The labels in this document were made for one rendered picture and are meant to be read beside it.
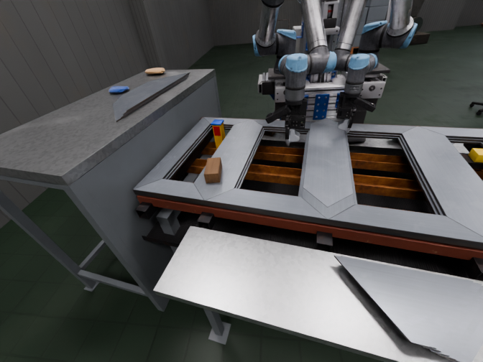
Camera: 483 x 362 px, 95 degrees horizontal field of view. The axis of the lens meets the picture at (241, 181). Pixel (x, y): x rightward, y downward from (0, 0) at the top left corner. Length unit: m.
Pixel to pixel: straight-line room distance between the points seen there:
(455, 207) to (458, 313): 0.34
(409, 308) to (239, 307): 0.44
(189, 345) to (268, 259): 0.87
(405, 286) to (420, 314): 0.07
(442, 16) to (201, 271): 11.72
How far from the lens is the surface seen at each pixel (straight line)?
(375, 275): 0.78
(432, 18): 11.80
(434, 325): 0.78
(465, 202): 1.05
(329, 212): 0.82
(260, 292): 0.74
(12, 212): 1.49
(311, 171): 0.98
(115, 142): 1.00
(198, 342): 1.52
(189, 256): 0.84
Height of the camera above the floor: 1.42
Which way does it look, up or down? 39 degrees down
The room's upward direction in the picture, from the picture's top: 6 degrees counter-clockwise
